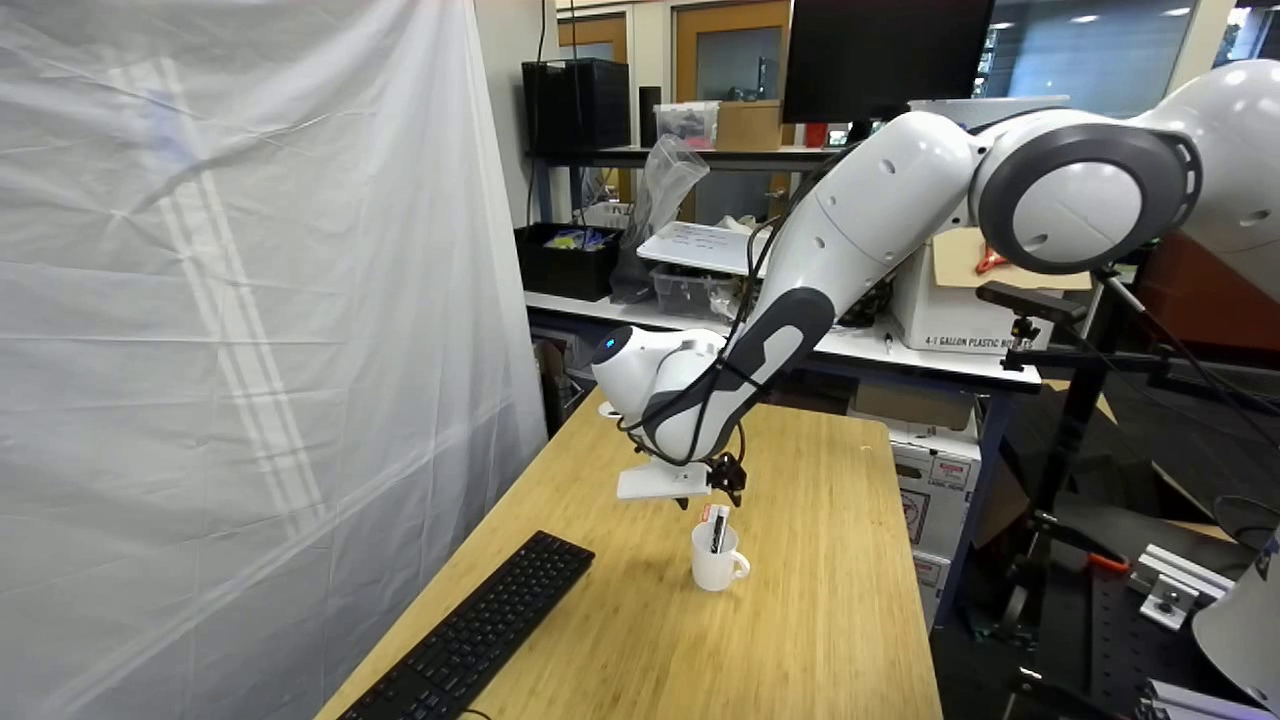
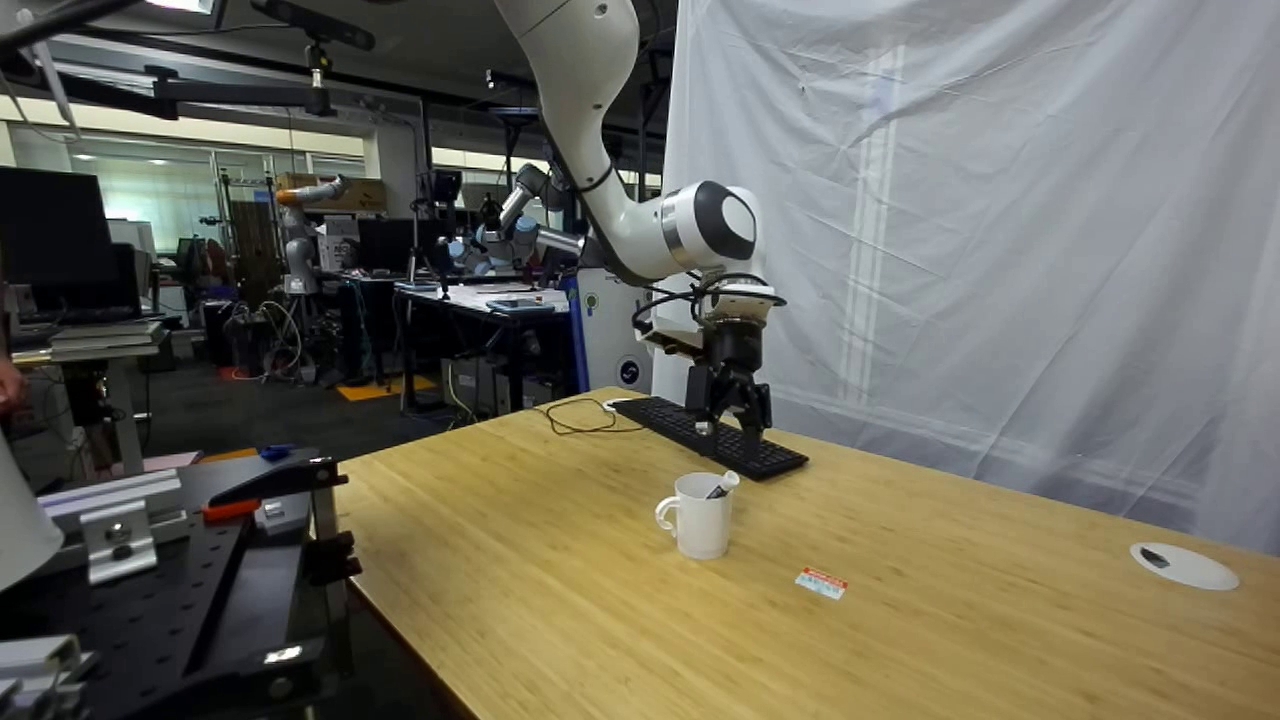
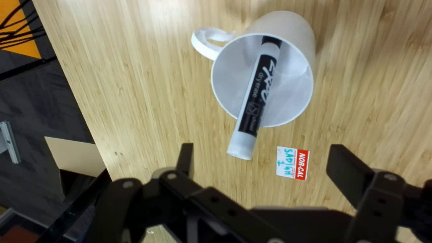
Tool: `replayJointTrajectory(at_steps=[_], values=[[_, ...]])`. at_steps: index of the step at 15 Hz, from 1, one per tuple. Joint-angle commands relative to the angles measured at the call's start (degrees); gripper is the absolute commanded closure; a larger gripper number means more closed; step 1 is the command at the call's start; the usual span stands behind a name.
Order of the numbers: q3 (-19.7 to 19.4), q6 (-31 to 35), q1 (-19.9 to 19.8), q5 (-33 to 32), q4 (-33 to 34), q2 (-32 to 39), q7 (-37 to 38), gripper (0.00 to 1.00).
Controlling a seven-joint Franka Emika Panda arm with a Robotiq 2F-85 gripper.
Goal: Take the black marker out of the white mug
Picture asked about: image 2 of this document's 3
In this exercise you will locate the black ceiling rail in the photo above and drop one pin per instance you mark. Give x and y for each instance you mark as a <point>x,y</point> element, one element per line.
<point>312,22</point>

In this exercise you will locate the black Expo marker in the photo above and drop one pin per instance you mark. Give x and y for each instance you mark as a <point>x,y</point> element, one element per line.
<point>718,489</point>

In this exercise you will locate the white cabinet blue stripe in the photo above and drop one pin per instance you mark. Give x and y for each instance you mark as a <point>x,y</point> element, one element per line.
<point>608,340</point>

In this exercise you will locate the aluminium extrusion bar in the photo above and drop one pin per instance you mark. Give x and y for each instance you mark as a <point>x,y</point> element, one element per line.
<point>106,494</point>

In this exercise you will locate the aluminium angle bracket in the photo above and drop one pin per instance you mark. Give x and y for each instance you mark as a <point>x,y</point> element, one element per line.
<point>117,546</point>

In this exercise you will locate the dark background table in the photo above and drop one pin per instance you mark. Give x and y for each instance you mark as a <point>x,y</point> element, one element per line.
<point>465,303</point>

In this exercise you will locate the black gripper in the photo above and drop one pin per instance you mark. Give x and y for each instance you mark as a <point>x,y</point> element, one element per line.
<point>728,355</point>

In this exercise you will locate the black keyboard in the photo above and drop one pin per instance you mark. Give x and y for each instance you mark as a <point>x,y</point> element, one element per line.
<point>652,416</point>

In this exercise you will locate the white ceramic mug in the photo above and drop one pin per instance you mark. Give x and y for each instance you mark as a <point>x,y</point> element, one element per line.
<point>703,529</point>

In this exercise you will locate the grey white background robot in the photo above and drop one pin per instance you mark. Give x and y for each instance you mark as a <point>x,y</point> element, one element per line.
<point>302,245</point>

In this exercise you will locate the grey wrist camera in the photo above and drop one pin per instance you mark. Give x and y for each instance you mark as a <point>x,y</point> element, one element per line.
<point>679,329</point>

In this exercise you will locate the silver background robot arm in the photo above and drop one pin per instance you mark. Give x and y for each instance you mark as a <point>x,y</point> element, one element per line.
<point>521,200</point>

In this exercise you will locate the black camera stand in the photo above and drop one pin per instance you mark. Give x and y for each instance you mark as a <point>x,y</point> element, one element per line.
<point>287,478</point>

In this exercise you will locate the small blue object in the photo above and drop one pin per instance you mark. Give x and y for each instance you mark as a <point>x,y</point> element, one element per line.
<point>276,455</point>

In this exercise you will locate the black optical breadboard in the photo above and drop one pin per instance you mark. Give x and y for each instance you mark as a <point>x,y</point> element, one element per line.
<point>163,612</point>

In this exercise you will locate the black monitor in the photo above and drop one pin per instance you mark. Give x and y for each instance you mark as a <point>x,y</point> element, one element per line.
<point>62,243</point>

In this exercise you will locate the grey desk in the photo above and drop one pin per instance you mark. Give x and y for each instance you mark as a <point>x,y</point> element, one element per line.
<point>92,345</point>

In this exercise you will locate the small red white card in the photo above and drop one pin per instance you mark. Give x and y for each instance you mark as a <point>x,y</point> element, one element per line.
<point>820,587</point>

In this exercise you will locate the small black object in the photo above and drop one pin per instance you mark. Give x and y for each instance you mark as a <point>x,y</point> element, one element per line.
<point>1155,559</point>

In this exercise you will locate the white curtain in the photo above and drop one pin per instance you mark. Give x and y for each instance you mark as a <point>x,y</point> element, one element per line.
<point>1002,200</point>

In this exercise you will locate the white curved panel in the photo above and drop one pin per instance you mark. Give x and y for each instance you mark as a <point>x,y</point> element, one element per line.
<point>21,532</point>

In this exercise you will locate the white round disc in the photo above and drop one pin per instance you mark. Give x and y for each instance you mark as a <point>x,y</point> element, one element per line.
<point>1197,573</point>

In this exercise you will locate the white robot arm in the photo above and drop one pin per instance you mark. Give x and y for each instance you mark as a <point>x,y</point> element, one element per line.
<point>584,80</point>

